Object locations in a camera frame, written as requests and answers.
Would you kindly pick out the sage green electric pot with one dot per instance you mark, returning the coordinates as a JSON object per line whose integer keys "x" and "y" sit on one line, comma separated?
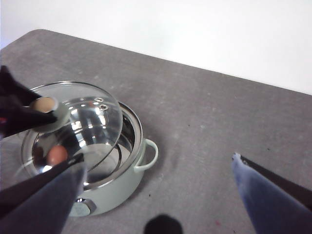
{"x": 114, "y": 192}

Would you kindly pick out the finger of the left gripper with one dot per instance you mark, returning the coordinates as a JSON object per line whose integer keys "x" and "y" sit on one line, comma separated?
{"x": 12, "y": 87}
{"x": 24, "y": 119}

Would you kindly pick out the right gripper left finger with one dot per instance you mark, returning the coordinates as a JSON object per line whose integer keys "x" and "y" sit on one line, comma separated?
{"x": 41, "y": 202}

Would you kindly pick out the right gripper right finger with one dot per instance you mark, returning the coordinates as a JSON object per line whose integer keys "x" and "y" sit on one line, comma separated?
{"x": 275, "y": 204}

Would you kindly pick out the glass lid with green knob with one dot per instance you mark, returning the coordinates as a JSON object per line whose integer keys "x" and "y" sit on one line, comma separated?
{"x": 95, "y": 122}

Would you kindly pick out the brown egg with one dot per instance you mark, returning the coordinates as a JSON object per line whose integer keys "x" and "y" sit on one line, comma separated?
{"x": 57, "y": 154}

